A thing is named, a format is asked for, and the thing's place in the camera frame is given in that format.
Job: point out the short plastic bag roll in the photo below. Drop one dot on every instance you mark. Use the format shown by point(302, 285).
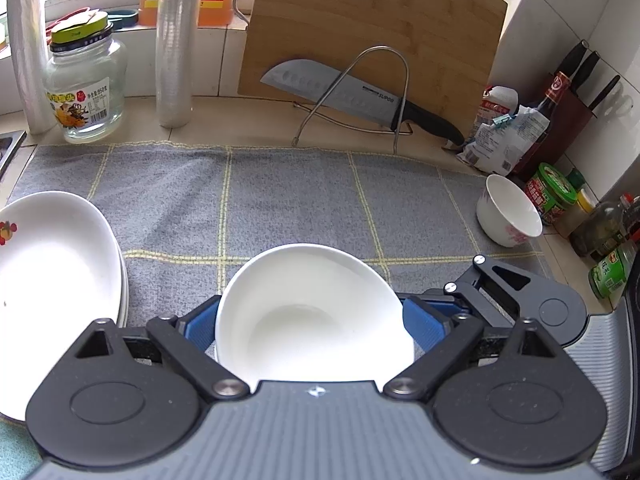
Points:
point(30, 50)

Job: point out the wooden cutting board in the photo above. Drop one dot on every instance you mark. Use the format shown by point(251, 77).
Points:
point(375, 20)

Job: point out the yellow-lid spice bottle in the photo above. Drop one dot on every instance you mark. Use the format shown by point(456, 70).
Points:
point(575, 215)

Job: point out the tall cling film roll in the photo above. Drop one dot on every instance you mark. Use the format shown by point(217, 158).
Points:
point(177, 50)

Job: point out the green plastic bottle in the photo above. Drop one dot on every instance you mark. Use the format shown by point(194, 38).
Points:
point(610, 270)

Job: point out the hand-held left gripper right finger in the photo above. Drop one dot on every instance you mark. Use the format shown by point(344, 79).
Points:
point(425, 325)

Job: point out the dark sauce bottle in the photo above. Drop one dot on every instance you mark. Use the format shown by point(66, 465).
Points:
point(557, 87)

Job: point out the green-lid sauce jar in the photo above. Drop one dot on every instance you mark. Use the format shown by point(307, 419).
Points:
point(550, 190)

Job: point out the glass jar with yellow-green lid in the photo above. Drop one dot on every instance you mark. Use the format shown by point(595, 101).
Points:
point(85, 90)

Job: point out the grey checked towel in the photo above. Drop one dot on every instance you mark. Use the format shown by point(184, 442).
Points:
point(300, 195)

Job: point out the white floral bowl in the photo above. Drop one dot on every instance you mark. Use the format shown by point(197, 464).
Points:
point(310, 280)
point(505, 200)

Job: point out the dark glass oil bottle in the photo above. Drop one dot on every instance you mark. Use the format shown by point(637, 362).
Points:
point(600, 230)

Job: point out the red and white bag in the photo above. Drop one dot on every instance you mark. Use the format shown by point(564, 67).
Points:
point(500, 100)

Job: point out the white seasoning bag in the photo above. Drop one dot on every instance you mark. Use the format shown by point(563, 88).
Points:
point(500, 145)

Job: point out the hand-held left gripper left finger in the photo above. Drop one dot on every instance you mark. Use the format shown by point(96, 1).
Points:
point(200, 330)

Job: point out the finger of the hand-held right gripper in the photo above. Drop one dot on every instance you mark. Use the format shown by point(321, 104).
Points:
point(462, 276)

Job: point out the white plate with food crumbs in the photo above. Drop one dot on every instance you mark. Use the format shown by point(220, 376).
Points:
point(50, 270)

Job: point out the dark red knife block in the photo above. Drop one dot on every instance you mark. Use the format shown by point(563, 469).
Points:
point(565, 130)

